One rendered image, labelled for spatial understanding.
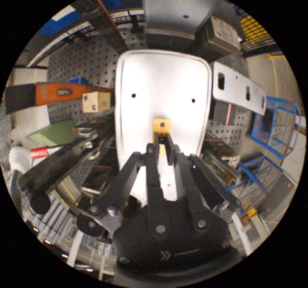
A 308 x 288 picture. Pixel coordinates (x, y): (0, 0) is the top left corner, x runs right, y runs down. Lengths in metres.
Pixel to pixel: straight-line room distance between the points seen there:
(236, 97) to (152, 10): 0.28
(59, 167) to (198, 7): 0.33
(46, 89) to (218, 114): 0.35
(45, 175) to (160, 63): 0.28
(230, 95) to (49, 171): 0.39
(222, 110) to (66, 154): 0.35
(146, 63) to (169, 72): 0.05
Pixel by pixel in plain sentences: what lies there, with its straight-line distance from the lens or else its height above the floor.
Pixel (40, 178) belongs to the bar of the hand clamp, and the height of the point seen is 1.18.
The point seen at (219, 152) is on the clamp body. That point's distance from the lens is 0.29.
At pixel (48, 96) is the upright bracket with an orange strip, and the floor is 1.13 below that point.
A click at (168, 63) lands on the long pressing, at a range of 0.23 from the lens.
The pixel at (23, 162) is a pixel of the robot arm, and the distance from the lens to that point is 0.76.
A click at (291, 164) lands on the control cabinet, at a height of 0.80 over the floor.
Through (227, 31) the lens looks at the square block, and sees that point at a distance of 0.29.
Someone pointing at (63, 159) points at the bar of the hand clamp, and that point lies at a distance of 0.17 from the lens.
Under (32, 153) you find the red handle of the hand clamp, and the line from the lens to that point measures 0.25.
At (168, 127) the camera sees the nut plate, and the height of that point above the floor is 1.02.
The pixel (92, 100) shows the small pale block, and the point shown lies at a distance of 0.18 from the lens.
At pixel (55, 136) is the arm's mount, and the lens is 0.62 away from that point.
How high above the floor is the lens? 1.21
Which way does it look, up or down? 69 degrees down
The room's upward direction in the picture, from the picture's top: 179 degrees counter-clockwise
